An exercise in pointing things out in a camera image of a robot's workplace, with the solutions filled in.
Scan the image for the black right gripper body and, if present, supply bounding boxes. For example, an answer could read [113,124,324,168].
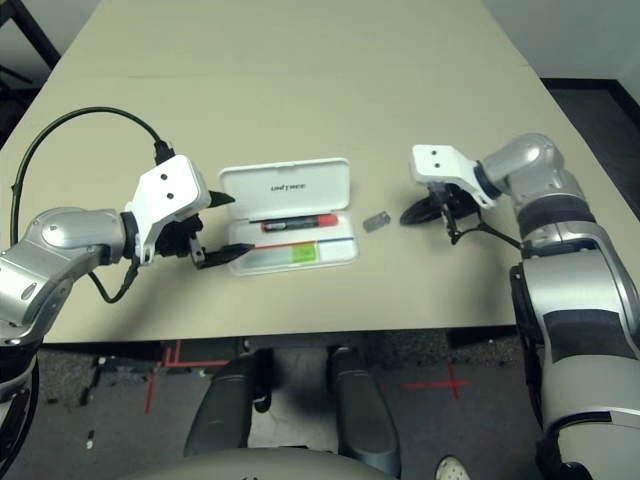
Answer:
[432,183,480,245]

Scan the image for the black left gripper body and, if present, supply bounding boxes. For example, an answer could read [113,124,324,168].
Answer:
[156,213,207,271]

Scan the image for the white plastic pencil case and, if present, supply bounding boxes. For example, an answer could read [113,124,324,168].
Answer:
[218,157,360,277]

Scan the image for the black marker with red cap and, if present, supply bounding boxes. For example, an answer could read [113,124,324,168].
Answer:
[259,213,340,235]

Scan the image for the grey robot left leg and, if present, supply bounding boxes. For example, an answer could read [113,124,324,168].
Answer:
[183,355,274,459]

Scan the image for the grey robot leg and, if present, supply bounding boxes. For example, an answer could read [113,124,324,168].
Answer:
[183,355,274,459]
[327,345,401,476]

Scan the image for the red floor tape cross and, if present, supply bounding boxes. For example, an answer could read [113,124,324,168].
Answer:
[402,363,472,400]

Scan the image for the grey robot right leg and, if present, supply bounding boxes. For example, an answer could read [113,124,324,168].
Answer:
[327,345,401,476]

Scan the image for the grey robot torso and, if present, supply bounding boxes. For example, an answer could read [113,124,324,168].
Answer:
[137,447,396,480]

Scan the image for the beige side table black legs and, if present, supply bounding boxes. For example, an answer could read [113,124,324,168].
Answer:
[0,0,64,66]

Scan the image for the white bystander shoe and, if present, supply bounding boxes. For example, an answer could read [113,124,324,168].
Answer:
[435,453,474,480]

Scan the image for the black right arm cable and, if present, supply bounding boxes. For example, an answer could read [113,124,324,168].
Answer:
[449,219,551,426]

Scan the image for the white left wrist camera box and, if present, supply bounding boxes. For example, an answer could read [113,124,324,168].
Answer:
[123,154,211,265]

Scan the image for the dark metal table frame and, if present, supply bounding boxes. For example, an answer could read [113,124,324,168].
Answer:
[239,335,362,357]

